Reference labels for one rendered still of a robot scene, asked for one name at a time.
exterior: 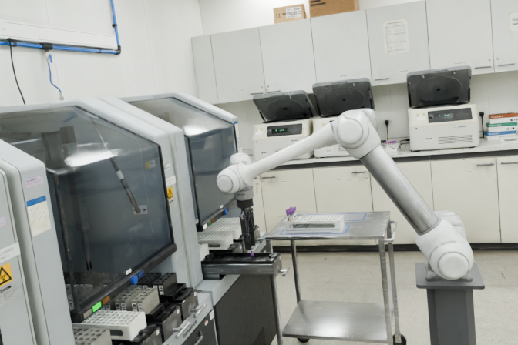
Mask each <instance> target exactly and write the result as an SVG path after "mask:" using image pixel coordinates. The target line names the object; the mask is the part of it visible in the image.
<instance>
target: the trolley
mask: <svg viewBox="0 0 518 345"><path fill-rule="evenodd" d="M339 215H343V217H344V224H345V228H344V229H343V230H342V232H341V233H285V230H284V221H285V220H286V219H287V216H286V217H285V218H283V219H282V221H280V222H279V224H277V225H276V227H274V228H273V229H272V231H270V232H269V234H267V235H266V236H265V240H266V246H267V253H273V249H272V242H271V241H272V240H290V242H291V255H292V263H293V270H294V283H295V290H296V297H297V306H296V307H295V309H294V312H293V313H292V314H291V317H290V319H289V320H288V322H287V324H286V325H285V327H284V329H283V331H282V329H281V316H280V309H279V302H278V289H277V282H276V278H274V275H270V279H271V292H272V298H273V305H274V318H275V325H276V331H277V344H278V345H284V342H283V337H292V338H297V339H298V340H299V341H300V342H302V343H306V342H308V341H309V340H310V339H316V340H339V341H351V342H363V343H386V344H388V345H406V343H407V340H406V338H405V336H404V335H402V334H401V330H400V326H399V309H398V300H397V290H396V281H395V264H394V254H393V245H392V242H394V238H395V231H396V227H397V222H398V221H397V220H391V217H390V215H391V212H390V211H372V212H342V213H296V216H339ZM391 224H395V225H394V229H393V233H392V227H391ZM386 230H387V239H385V233H386ZM295 240H378V245H379V255H380V263H381V272H382V289H383V299H384V303H358V302H338V301H317V300H301V288H300V281H299V274H298V261H297V253H296V246H295ZM385 243H388V257H389V265H390V275H391V285H392V302H393V303H389V286H388V277H387V268H386V258H385ZM393 314H394V320H395V333H394V334H393V335H392V320H393Z"/></svg>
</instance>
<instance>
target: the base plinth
mask: <svg viewBox="0 0 518 345"><path fill-rule="evenodd" d="M469 245H470V247H471V249H472V251H474V250H518V243H469ZM272 249H273V253H276V252H279V253H291V246H272ZM385 251H386V252H388V251H389V248H388V244H385ZM394 251H421V250H420V248H419V247H418V246H417V244H393V252H394ZM308 252H379V245H378V244H376V245H312V246H296V253H308Z"/></svg>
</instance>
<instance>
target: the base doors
mask: <svg viewBox="0 0 518 345"><path fill-rule="evenodd" d="M502 162H518V156H504V157H489V158H477V159H452V160H439V161H431V168H430V161H428V162H404V163H396V165H397V166H398V167H399V168H400V169H401V171H402V172H403V174H404V175H405V176H406V178H407V179H408V180H409V182H410V183H411V184H412V185H413V186H414V187H415V189H416V190H417V192H418V193H419V194H420V196H421V197H422V198H423V199H424V200H425V202H426V203H427V204H428V206H429V207H430V208H431V210H432V211H433V212H434V211H438V210H451V211H453V212H455V213H456V214H458V215H459V217H460V218H461V220H462V222H463V224H464V228H465V233H466V240H467V242H468V243H518V164H501V163H502ZM490 163H492V164H494V165H492V166H477V164H480V165H481V164H490ZM496 167H497V172H496ZM364 171H366V173H353V172H364ZM458 171H473V172H471V173H456V172H458ZM431 172H432V178H431ZM313 174H314V176H313ZM370 175H371V173H370V172H369V171H368V170H367V169H366V167H365V166H345V167H331V168H317V169H296V170H284V171H271V172H264V173H262V174H260V175H259V176H256V177H257V179H253V190H254V197H252V198H253V203H254V205H253V206H252V207H251V208H253V214H254V225H257V226H259V229H260V232H267V234H269V232H270V231H272V229H273V228H274V227H276V225H277V224H279V222H280V221H282V219H283V218H285V217H286V215H287V214H286V209H289V208H290V207H291V206H292V207H294V206H296V213H316V212H318V213H342V212H372V211H373V210H374V211H390V212H391V215H390V217H391V220H397V221H398V222H397V227H396V231H395V238H394V242H392V244H416V242H415V238H416V231H415V230H414V229H413V228H412V227H411V225H410V224H409V222H408V221H407V220H406V219H405V217H404V216H403V215H402V214H401V213H400V211H399V210H398V208H397V207H396V206H395V204H394V203H393V202H392V201H391V200H390V198H389V197H388V196H387V194H386V193H385V191H384V190H383V189H382V188H381V186H380V185H379V184H378V183H377V182H376V180H375V179H374V178H373V176H372V175H371V181H370ZM273 176H274V177H275V178H270V179H262V178H263V177H273ZM365 177H368V178H367V179H365ZM343 178H348V180H339V181H336V179H343ZM281 180H290V182H289V183H280V181H281ZM497 180H498V186H497ZM257 183H259V184H258V185H257ZM371 184H372V189H371ZM256 187H258V193H256ZM432 193H433V199H432ZM498 194H499V200H498ZM315 197H316V198H315ZM372 201H373V207H372ZM433 203H434V210H433ZM316 204H317V205H316ZM265 221H266V222H265ZM266 227H267V229H266ZM500 234H501V242H500ZM376 244H378V240H376V242H375V240H295V246H312V245H376Z"/></svg>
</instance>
